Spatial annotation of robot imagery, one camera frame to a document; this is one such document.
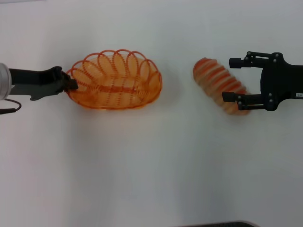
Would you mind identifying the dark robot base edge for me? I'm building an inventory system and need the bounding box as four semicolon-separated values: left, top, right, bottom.
182;220;257;227

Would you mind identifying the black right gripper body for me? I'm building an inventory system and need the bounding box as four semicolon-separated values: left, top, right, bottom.
260;52;303;112

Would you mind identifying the orange woven plastic basket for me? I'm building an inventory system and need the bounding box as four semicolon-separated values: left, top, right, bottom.
65;49;163;111

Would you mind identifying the striped toy bread loaf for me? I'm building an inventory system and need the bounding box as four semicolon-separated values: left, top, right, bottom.
193;57;251;116

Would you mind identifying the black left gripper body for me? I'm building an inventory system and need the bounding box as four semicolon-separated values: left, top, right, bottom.
8;66;65;101

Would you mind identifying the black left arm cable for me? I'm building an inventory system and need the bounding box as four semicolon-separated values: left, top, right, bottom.
0;98;22;115

